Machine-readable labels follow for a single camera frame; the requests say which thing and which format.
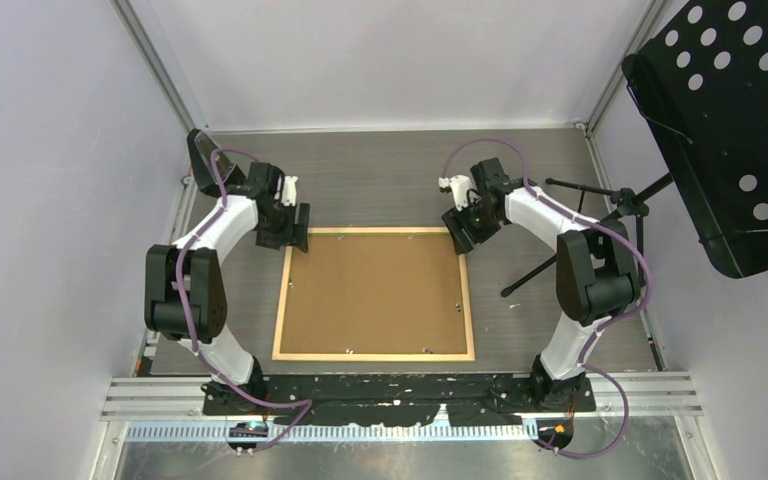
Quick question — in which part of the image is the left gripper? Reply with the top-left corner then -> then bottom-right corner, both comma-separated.
257,200 -> 308,253

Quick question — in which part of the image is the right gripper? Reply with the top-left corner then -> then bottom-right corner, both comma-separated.
442,195 -> 502,256

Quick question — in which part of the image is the brown backing board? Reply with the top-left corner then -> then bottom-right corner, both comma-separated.
279,233 -> 470,356

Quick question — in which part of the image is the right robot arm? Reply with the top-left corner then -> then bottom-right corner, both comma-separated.
438,158 -> 641,411

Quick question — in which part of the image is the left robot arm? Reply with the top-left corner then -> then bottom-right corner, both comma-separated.
144,157 -> 310,414

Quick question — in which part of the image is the black wedge object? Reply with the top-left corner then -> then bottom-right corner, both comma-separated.
186,128 -> 246,198

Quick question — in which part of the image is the black music stand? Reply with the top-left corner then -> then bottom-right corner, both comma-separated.
500,0 -> 768,299

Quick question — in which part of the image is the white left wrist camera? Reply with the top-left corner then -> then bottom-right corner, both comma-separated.
280,175 -> 298,206

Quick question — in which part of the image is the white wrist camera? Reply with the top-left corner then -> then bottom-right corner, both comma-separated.
438,175 -> 474,211
280,175 -> 298,206

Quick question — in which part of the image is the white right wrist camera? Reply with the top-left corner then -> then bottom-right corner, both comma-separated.
438,175 -> 474,211

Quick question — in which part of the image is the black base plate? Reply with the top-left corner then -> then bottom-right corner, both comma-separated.
200,373 -> 596,427

